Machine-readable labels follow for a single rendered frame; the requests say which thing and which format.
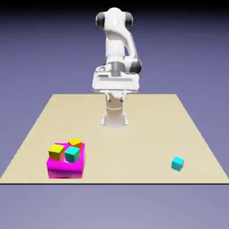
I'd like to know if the small teal cube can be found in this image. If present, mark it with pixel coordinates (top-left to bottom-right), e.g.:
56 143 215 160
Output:
64 146 81 164

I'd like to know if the small cyan cube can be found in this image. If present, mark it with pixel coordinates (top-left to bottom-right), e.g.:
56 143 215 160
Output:
171 156 185 172

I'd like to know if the small orange cube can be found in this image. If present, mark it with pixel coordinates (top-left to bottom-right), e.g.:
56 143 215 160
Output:
68 137 83 150

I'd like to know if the large magenta box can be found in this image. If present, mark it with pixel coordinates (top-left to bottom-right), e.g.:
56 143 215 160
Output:
46 143 86 179

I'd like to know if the small yellow cube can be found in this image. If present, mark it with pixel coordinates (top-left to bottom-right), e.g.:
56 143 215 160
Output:
48 144 65 162

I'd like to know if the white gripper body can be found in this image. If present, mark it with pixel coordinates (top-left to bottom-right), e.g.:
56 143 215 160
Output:
91 71 140 94

